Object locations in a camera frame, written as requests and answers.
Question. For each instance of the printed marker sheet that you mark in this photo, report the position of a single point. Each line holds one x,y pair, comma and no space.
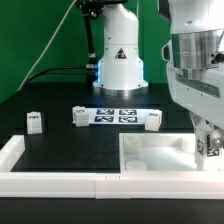
117,116

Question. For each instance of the black camera stand pole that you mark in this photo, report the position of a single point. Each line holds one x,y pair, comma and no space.
91,9

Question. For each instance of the white square tabletop tray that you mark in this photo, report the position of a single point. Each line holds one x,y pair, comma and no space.
169,152

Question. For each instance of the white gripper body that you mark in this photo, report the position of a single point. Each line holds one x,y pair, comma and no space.
204,97

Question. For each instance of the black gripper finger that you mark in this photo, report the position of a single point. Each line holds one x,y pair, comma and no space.
197,123
216,138

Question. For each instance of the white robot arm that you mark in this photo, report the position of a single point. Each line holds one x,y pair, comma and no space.
194,59

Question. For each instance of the white U-shaped fence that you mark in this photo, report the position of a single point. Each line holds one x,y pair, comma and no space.
127,185

